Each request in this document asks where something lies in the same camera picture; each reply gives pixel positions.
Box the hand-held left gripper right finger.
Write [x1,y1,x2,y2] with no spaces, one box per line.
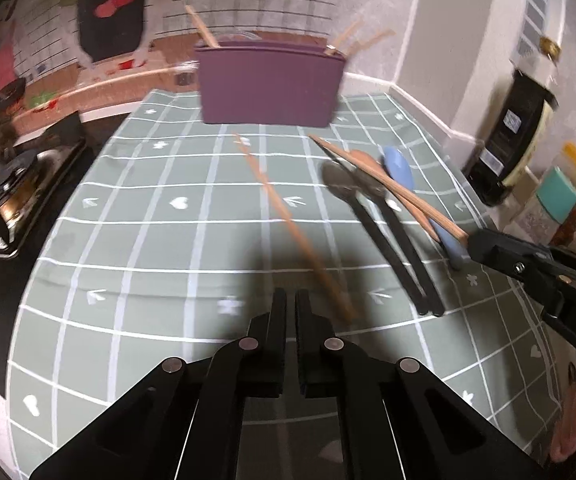
[295,287,543,480]

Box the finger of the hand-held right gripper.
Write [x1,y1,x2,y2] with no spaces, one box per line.
[470,230,568,273]
[469,249,566,317]

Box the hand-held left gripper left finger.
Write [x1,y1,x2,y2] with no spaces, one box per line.
[28,287,289,480]

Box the wooden chopstick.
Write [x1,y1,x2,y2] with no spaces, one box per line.
[335,20,363,53]
[232,132,357,322]
[309,134,470,241]
[345,29,396,56]
[184,5,219,48]
[318,142,442,242]

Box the black-handled metal spoon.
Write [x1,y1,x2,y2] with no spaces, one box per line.
[353,170,446,317]
[322,161,429,317]

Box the blue plastic spoon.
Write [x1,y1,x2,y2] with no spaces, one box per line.
[382,146,468,271]

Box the wooden spoon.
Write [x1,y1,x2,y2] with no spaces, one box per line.
[347,149,448,241]

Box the purple plastic utensil holder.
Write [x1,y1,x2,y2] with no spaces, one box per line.
[193,40,345,128]

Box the teal-lidded salt shaker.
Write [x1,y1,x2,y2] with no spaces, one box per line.
[510,167,576,233]

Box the dark soy sauce bottle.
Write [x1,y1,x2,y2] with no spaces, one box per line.
[460,36,562,206]

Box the green checked table mat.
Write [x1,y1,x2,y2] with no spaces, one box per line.
[5,89,568,480]

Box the black gas stove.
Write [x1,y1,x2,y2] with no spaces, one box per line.
[0,110,89,261]

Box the cartoon couple wall poster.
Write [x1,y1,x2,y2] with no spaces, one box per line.
[0,0,419,111]

